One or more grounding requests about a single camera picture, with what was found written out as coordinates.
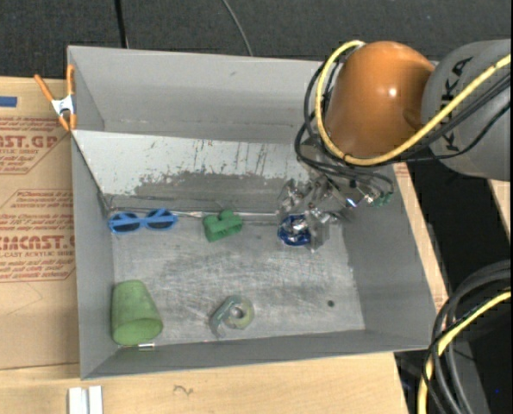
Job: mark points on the grey metal bin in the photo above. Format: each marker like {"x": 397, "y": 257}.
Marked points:
{"x": 256, "y": 270}

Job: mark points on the green cup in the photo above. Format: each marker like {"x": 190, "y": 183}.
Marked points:
{"x": 133, "y": 313}

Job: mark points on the brown cardboard board red print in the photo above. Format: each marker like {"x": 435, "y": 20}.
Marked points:
{"x": 27, "y": 309}

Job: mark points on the blue and white round object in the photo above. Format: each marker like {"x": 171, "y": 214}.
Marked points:
{"x": 285, "y": 236}

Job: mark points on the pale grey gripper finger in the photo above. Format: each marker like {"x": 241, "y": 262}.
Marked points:
{"x": 298, "y": 225}
{"x": 320, "y": 233}

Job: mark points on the blue sunglasses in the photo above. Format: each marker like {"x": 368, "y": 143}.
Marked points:
{"x": 126, "y": 222}

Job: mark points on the green toy block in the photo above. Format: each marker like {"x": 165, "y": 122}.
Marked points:
{"x": 219, "y": 227}

